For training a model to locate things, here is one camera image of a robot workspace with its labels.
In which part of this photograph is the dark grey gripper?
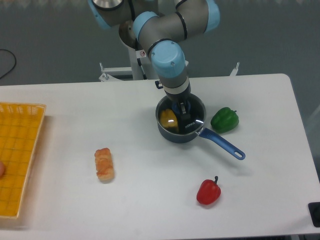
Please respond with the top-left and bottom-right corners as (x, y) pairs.
(163, 84), (191, 116)

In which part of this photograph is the glass pot lid blue knob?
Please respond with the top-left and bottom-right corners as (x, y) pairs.
(155, 94), (206, 136)

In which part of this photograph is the dark blue saucepan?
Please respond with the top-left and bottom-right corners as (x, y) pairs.
(157, 108), (246, 160)

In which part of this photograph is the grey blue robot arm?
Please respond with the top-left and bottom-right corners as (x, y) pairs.
(88, 0), (221, 115)

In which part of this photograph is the yellow bell pepper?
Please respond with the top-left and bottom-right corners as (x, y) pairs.
(159, 108), (179, 133)

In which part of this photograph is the green bell pepper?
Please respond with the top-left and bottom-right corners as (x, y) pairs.
(210, 107), (239, 134)

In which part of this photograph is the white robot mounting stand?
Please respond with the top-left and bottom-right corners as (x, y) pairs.
(98, 19), (161, 83)

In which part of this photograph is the red bell pepper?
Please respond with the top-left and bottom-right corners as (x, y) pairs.
(196, 176), (222, 205)

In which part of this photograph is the orange bread pastry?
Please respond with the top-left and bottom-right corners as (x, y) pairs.
(94, 147), (115, 181)

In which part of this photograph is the yellow woven basket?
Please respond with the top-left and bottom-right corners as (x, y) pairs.
(0, 102), (46, 219)

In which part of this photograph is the black device at table edge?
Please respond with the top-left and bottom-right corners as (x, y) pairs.
(308, 202), (320, 228)

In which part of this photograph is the white table clamp bracket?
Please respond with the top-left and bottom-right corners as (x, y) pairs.
(229, 62), (240, 77)

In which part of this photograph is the black floor cable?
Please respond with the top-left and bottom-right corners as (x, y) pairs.
(0, 48), (17, 80)

